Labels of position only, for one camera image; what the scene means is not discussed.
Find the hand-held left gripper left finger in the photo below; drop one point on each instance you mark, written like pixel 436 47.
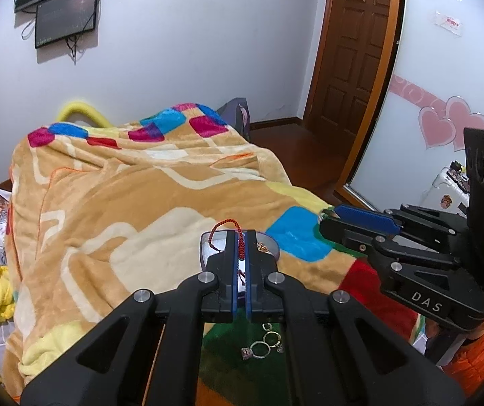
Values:
pixel 237 262

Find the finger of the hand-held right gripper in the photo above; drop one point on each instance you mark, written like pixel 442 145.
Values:
pixel 364 216
pixel 343 230

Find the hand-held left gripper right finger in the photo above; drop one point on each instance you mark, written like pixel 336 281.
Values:
pixel 250 262

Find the clear plastic jewelry box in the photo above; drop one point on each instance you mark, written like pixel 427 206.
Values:
pixel 270 250

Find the person's right forearm orange sleeve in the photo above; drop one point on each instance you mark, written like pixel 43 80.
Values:
pixel 479 355

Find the gold jewelry piece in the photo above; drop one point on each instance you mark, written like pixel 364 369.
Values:
pixel 262 246

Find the white suitcase with stickers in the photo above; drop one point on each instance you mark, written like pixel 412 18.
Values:
pixel 445 190

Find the patterned tan fleece blanket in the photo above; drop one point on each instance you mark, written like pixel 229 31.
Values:
pixel 111 203

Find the grey printed pillow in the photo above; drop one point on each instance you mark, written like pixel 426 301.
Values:
pixel 235 114

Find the brown wooden door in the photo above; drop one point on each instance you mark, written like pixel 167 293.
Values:
pixel 352 59

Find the white wardrobe door pink hearts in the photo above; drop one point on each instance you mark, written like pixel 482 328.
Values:
pixel 436 72

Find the white paper label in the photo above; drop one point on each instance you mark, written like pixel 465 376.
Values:
pixel 449 22

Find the yellow foam tube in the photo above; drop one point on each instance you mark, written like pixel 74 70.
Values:
pixel 77 108

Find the small black wall monitor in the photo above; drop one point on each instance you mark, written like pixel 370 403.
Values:
pixel 66 17

